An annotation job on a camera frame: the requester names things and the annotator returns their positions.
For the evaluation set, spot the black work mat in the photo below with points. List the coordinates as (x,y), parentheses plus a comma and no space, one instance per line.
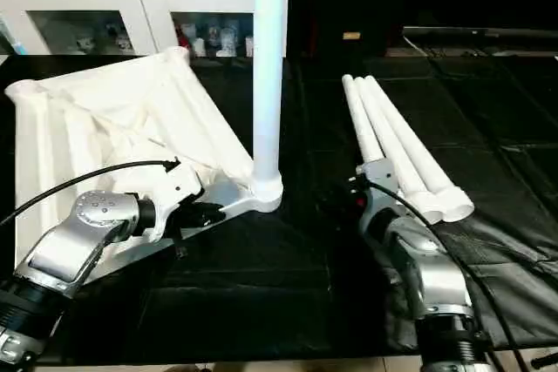
(261,302)

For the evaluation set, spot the small yellow label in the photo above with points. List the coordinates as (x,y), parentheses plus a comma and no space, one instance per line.
(350,36)

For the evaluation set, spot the red bottle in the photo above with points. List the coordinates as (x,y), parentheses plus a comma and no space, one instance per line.
(183,37)

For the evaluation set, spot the dark metal rail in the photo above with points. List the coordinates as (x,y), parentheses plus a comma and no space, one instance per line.
(479,32)

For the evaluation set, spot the teal plastic object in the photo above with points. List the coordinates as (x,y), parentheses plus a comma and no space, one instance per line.
(7,37)

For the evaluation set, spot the white plastic table leg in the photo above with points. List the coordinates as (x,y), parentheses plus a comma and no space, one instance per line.
(384,128)
(359,115)
(268,58)
(411,138)

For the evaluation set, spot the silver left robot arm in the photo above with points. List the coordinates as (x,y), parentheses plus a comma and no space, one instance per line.
(78,241)

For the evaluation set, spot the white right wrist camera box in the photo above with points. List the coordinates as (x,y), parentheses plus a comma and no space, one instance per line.
(379,185)

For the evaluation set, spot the black tripod stand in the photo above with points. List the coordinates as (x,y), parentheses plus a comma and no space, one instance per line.
(545,359)

